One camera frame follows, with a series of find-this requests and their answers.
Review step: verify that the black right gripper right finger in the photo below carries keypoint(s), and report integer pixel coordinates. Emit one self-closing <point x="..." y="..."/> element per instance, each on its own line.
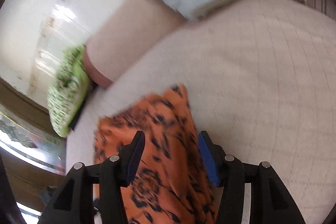
<point x="271" y="201"/>

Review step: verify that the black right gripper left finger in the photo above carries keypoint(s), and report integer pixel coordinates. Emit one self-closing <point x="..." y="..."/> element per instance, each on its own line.
<point x="72" y="201"/>

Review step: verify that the orange black floral garment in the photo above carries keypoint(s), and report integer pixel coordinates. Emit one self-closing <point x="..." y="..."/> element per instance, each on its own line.
<point x="171" y="185"/>

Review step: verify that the dark wooden mirror cabinet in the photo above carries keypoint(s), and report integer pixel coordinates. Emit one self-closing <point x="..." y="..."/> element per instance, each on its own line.
<point x="33" y="156"/>

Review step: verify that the green white patterned cloth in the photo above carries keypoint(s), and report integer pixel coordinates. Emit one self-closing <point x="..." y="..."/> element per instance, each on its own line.
<point x="67" y="90"/>

